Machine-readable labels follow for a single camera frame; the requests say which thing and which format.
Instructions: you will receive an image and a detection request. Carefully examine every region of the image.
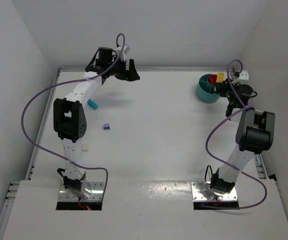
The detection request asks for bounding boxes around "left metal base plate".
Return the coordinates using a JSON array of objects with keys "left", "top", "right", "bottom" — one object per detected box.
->
[{"left": 57, "top": 181, "right": 104, "bottom": 202}]

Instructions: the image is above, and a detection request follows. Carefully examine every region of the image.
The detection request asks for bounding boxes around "black cable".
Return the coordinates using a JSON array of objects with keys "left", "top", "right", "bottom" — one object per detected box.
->
[{"left": 205, "top": 165, "right": 216, "bottom": 187}]

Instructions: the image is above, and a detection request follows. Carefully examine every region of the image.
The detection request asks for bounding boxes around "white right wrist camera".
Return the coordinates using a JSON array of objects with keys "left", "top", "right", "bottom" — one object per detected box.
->
[{"left": 230, "top": 70, "right": 249, "bottom": 82}]

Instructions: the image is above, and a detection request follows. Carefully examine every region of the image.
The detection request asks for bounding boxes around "long yellow lego plate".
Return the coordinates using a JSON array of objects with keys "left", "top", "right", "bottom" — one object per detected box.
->
[{"left": 216, "top": 72, "right": 225, "bottom": 83}]

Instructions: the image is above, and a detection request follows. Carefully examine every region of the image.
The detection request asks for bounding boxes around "purple lego brick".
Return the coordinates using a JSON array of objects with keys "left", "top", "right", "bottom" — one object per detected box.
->
[{"left": 103, "top": 123, "right": 110, "bottom": 130}]

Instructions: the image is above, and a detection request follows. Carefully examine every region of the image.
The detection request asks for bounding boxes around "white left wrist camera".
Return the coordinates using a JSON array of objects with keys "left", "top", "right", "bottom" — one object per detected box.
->
[{"left": 115, "top": 44, "right": 130, "bottom": 61}]

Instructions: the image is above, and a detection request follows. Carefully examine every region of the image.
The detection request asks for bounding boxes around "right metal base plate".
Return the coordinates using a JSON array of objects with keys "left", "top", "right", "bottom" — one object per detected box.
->
[{"left": 191, "top": 181, "right": 238, "bottom": 203}]

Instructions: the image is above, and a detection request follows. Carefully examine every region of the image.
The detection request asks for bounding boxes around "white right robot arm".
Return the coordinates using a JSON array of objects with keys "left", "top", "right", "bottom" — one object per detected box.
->
[{"left": 210, "top": 80, "right": 276, "bottom": 194}]

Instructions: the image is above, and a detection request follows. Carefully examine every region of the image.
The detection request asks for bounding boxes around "metal base plate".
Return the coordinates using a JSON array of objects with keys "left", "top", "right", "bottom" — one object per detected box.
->
[
  {"left": 191, "top": 181, "right": 238, "bottom": 203},
  {"left": 57, "top": 181, "right": 104, "bottom": 202}
]

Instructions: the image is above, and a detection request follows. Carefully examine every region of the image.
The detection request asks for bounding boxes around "white lego brick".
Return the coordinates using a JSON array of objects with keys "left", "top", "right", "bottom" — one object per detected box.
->
[{"left": 81, "top": 144, "right": 89, "bottom": 152}]

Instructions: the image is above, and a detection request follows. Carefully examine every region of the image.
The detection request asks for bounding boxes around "red lego brick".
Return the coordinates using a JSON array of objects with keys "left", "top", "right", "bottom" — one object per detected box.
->
[{"left": 208, "top": 74, "right": 217, "bottom": 86}]

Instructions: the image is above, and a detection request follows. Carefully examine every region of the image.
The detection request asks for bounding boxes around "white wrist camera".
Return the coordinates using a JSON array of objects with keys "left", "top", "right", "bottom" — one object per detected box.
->
[
  {"left": 115, "top": 44, "right": 130, "bottom": 61},
  {"left": 230, "top": 70, "right": 249, "bottom": 82}
]

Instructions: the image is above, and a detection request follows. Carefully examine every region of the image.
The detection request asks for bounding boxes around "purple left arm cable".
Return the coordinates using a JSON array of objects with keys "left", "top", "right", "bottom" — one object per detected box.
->
[{"left": 20, "top": 33, "right": 109, "bottom": 195}]

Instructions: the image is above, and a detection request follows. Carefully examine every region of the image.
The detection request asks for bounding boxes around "teal round divided container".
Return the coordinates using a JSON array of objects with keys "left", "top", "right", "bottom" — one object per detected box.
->
[{"left": 196, "top": 74, "right": 220, "bottom": 104}]

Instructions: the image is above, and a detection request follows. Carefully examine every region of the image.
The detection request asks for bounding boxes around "teal lego brick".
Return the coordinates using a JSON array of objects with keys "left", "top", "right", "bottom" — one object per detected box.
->
[{"left": 87, "top": 99, "right": 98, "bottom": 110}]

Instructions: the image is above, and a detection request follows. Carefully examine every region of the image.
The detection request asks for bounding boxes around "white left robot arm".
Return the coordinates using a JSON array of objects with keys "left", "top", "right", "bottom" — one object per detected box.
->
[{"left": 53, "top": 45, "right": 140, "bottom": 199}]

